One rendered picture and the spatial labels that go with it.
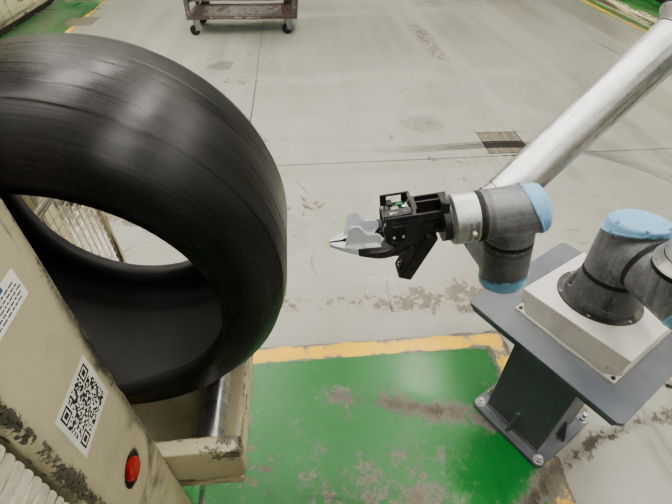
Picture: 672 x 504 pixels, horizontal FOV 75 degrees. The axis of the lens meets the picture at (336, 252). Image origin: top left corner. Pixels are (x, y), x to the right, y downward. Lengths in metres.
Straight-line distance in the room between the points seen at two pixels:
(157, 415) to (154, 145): 0.62
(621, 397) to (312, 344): 1.20
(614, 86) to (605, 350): 0.69
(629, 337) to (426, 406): 0.83
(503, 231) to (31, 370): 0.67
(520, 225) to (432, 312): 1.43
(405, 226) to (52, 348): 0.51
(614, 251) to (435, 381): 0.96
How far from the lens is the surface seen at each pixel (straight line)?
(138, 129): 0.54
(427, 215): 0.76
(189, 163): 0.53
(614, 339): 1.37
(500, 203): 0.78
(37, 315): 0.47
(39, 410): 0.48
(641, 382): 1.46
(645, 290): 1.26
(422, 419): 1.87
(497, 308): 1.45
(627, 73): 0.98
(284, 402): 1.88
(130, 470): 0.66
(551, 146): 0.95
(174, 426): 0.98
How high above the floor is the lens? 1.64
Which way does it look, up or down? 42 degrees down
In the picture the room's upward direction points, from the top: straight up
